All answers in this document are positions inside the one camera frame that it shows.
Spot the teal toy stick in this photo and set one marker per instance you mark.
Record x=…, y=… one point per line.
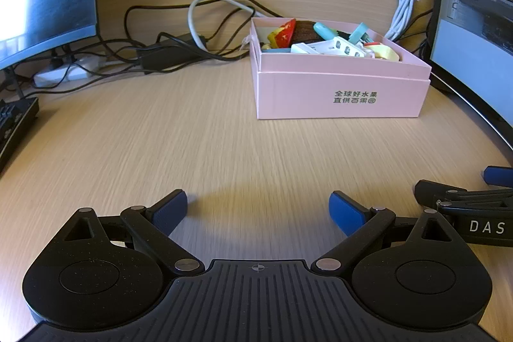
x=325, y=31

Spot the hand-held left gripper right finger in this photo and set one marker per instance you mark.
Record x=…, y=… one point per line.
x=344, y=209

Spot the teal flat piece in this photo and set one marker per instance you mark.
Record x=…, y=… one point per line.
x=276, y=50

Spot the white power strip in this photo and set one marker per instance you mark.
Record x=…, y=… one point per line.
x=64, y=71

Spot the curved computer monitor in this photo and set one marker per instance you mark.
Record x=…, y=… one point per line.
x=461, y=57

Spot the yellow pudding toy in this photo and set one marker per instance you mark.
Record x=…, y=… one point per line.
x=386, y=53

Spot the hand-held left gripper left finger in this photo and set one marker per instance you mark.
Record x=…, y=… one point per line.
x=172, y=207

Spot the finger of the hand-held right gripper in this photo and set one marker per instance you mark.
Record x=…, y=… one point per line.
x=499, y=177
x=461, y=197

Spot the brown toy cake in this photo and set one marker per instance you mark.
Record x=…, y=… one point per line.
x=306, y=31

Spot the black power adapter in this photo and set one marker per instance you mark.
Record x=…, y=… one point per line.
x=168, y=55

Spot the red toy slice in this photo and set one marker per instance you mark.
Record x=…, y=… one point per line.
x=282, y=33

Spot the pink cardboard box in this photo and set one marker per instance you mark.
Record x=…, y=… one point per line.
x=304, y=93

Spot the black keyboard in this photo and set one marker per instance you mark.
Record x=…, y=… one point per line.
x=16, y=125

